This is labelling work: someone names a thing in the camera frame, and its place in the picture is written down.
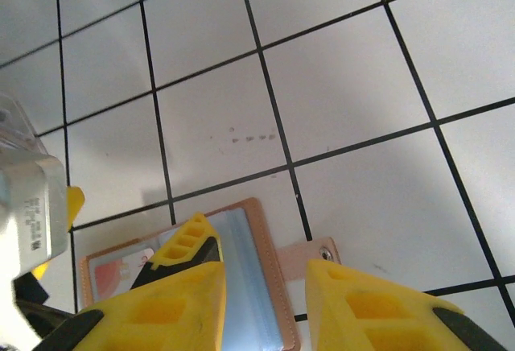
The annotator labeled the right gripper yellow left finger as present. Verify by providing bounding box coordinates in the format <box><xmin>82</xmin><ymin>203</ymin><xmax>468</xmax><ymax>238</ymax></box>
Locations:
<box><xmin>39</xmin><ymin>261</ymin><xmax>227</xmax><ymax>351</ymax></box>

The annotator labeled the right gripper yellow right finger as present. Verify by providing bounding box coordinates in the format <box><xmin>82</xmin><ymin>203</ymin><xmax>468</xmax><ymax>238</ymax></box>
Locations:
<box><xmin>304</xmin><ymin>258</ymin><xmax>513</xmax><ymax>351</ymax></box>

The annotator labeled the copper framed glass tray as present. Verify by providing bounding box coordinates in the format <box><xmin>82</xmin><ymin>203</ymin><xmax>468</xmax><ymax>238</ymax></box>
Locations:
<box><xmin>78</xmin><ymin>196</ymin><xmax>343</xmax><ymax>351</ymax></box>

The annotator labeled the red circle credit card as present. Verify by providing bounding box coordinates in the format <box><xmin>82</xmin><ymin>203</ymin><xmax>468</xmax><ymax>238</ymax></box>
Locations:
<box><xmin>89</xmin><ymin>247</ymin><xmax>157</xmax><ymax>304</ymax></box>

